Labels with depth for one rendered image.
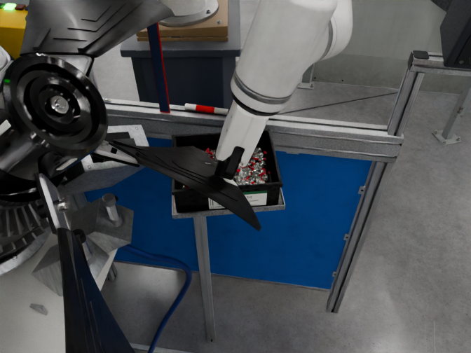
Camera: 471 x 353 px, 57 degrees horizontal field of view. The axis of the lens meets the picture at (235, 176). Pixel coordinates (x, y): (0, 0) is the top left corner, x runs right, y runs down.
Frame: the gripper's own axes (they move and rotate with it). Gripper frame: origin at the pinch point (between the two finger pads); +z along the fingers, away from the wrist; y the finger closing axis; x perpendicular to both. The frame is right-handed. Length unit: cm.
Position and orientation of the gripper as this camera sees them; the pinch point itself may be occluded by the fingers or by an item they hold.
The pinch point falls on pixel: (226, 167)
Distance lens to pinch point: 70.9
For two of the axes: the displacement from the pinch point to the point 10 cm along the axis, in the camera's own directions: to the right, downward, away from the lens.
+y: -1.5, 7.1, -6.8
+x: 9.4, 3.1, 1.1
